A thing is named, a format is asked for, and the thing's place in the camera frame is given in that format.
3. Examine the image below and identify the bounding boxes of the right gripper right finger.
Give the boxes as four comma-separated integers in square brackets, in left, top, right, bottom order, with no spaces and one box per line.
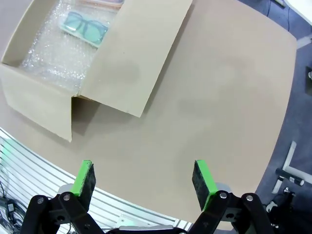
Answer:
[189,159,274,234]

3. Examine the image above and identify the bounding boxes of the clear bubble wrap sheet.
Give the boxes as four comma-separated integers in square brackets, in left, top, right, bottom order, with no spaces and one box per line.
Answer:
[19,0,125,91]

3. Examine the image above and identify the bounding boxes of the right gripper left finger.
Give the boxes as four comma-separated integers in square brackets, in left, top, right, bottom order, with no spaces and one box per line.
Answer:
[22,159,104,234]

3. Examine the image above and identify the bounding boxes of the black floor cables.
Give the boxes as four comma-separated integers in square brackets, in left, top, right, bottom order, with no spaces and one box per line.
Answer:
[0,181,28,234]

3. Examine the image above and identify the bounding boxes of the pink glasses case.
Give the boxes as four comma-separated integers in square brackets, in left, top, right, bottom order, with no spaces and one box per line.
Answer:
[77,0,125,11]

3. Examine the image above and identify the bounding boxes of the white table leg base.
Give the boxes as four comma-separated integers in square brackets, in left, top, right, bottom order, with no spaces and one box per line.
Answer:
[272,140,305,194]

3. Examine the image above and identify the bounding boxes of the open cardboard box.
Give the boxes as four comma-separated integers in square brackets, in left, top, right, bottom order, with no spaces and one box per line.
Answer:
[0,0,195,143]

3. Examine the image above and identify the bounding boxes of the teal glasses in plastic bag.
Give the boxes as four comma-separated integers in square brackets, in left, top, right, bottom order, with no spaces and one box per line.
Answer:
[59,10,110,49]

